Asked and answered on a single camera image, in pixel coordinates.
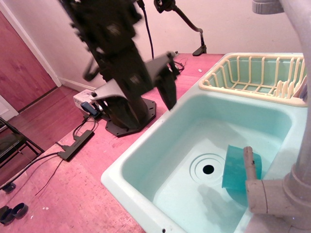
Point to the grey toy faucet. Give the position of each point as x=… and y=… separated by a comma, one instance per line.
x=284, y=205

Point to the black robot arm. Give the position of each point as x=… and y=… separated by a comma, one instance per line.
x=107, y=28

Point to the wooden door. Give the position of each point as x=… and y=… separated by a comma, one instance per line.
x=23, y=80

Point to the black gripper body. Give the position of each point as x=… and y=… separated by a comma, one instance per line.
x=137, y=80

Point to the black camera gooseneck mount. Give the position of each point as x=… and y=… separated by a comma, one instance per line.
x=170, y=5

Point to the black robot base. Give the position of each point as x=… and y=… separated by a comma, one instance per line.
x=143, y=109

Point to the cream dish drying rack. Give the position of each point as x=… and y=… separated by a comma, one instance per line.
x=273, y=77

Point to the teal plastic cup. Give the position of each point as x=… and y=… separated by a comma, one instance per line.
x=234, y=175

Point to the black usb hub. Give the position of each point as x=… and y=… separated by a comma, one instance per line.
x=70, y=151

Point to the white cardboard box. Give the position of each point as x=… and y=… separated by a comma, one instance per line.
x=83, y=96

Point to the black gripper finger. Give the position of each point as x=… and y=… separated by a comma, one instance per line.
x=119, y=111
x=165, y=84

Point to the blue adapter plug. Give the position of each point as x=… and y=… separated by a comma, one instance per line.
x=90, y=109

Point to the black folding chair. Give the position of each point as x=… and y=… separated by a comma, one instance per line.
x=17, y=152

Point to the mint green toy sink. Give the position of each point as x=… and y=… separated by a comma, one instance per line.
x=170, y=179

